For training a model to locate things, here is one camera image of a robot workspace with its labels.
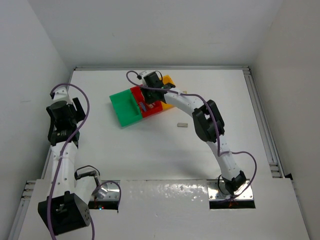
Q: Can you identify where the blue marker pen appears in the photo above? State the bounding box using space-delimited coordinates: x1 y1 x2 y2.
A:
139 102 147 112

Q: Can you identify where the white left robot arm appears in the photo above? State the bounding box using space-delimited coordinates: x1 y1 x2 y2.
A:
37 97 100 237

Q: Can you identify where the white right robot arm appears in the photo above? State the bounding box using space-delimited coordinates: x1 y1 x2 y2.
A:
137 71 246 195

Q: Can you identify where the yellow plastic bin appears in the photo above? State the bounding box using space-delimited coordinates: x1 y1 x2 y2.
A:
160 75 175 111

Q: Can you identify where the red plastic bin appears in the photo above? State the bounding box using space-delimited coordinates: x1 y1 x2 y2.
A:
130 86 163 118

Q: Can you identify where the green plastic bin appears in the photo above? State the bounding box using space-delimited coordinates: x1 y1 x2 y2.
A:
109 89 143 127

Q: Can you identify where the grey rectangular eraser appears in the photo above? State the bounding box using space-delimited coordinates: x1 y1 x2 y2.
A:
177 122 188 128

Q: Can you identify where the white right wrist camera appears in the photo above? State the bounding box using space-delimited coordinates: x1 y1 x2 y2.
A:
139 70 151 79

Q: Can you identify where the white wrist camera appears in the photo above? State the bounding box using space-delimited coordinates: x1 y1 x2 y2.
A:
49 85 71 104
139 70 151 79

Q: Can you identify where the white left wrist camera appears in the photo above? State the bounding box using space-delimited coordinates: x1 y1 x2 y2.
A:
49 85 71 104

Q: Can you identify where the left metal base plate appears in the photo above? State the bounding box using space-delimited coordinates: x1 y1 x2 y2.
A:
91 180 122 201

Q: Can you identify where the metal base plate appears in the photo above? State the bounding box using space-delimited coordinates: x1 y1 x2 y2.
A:
91 180 122 201
207 179 254 201

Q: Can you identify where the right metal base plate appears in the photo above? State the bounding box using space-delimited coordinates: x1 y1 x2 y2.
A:
207 179 254 201

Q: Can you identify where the aluminium frame rail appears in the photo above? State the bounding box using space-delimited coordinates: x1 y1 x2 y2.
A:
243 67 285 178

